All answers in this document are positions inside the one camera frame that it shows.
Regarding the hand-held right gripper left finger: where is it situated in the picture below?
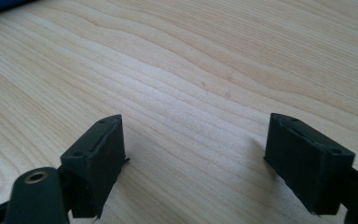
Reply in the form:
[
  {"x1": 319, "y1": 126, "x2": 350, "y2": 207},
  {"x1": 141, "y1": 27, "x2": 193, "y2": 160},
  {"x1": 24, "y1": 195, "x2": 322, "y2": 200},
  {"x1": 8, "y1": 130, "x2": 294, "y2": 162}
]
[{"x1": 60, "y1": 114, "x2": 131, "y2": 220}]

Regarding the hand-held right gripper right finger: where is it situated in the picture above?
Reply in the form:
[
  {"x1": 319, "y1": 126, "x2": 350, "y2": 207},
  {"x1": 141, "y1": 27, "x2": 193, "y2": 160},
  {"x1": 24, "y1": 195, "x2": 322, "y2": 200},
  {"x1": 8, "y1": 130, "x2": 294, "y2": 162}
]
[{"x1": 263, "y1": 112, "x2": 356, "y2": 217}]

